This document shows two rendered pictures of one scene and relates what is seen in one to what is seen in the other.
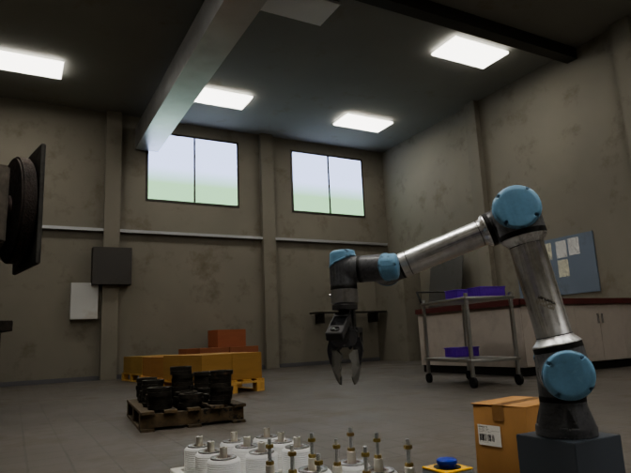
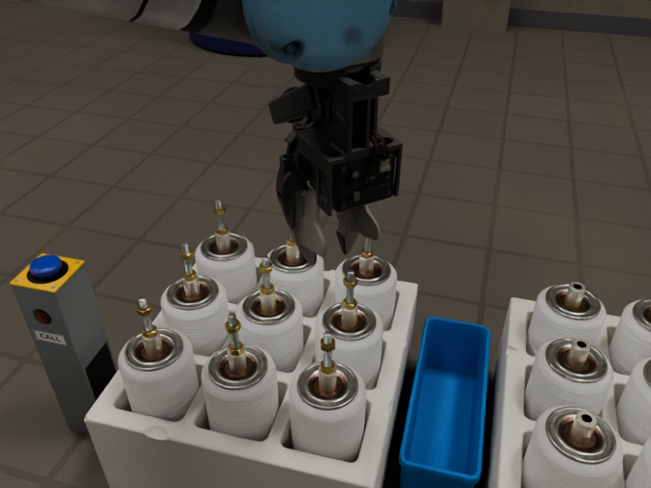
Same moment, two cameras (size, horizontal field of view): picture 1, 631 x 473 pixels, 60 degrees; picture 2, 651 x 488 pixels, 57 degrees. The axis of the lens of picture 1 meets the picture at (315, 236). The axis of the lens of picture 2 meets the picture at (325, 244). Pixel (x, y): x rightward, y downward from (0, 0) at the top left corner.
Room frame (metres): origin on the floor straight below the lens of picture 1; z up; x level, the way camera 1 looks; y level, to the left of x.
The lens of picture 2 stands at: (1.87, -0.41, 0.82)
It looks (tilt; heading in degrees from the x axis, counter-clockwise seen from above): 36 degrees down; 135
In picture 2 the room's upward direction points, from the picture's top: straight up
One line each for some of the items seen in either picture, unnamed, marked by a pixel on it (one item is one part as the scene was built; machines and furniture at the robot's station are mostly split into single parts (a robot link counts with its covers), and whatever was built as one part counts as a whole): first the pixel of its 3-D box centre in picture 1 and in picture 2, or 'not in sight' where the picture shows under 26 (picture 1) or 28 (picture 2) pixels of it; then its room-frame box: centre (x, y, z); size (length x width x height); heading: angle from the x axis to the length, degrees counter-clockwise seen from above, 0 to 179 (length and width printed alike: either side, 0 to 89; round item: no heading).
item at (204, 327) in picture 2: not in sight; (201, 337); (1.26, -0.09, 0.16); 0.10 x 0.10 x 0.18
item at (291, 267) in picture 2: not in sight; (293, 258); (1.30, 0.07, 0.25); 0.08 x 0.08 x 0.01
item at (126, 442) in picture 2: not in sight; (274, 382); (1.36, -0.03, 0.09); 0.39 x 0.39 x 0.18; 31
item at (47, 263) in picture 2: (446, 464); (46, 268); (1.15, -0.24, 0.32); 0.04 x 0.04 x 0.02
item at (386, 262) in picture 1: (379, 267); not in sight; (1.53, -0.17, 0.76); 0.11 x 0.11 x 0.08; 74
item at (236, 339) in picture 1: (218, 351); not in sight; (11.02, 2.00, 0.42); 1.51 x 1.15 x 0.85; 119
